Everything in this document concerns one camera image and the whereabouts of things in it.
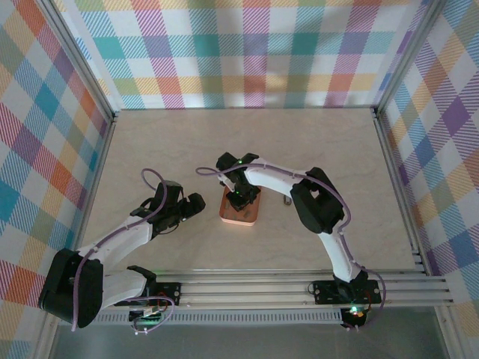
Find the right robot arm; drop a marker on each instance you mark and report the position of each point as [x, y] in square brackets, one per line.
[318, 202]

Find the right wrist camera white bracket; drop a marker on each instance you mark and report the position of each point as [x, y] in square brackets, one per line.
[223, 182]

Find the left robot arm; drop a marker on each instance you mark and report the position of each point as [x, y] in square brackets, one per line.
[123, 239]

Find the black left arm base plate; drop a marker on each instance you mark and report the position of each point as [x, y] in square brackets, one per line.
[170, 293]

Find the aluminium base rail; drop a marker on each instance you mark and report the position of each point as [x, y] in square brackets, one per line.
[243, 291]

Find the orange plastic tray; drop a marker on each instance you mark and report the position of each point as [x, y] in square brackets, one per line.
[239, 222]

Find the aluminium side rail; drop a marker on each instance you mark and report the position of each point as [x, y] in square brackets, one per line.
[94, 187]
[394, 168]

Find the black controller board green light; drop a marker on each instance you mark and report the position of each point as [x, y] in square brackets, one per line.
[147, 318]
[357, 316]

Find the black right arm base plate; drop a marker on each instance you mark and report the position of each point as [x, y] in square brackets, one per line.
[322, 293]

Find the aluminium frame post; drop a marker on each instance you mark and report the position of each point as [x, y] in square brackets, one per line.
[84, 63]
[406, 56]

